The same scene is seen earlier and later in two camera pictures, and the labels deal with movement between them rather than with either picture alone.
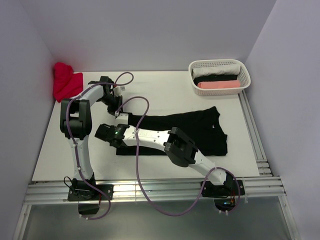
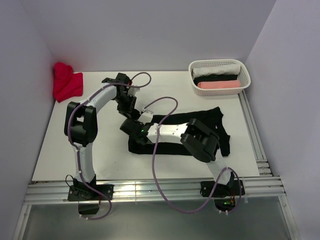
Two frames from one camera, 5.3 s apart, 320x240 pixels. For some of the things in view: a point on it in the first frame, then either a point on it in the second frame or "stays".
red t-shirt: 66,82 stays
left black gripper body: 113,102 → 126,103
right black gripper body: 113,126 → 135,138
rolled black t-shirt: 215,78 stays
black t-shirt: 203,128 stays
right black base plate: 224,195 stays
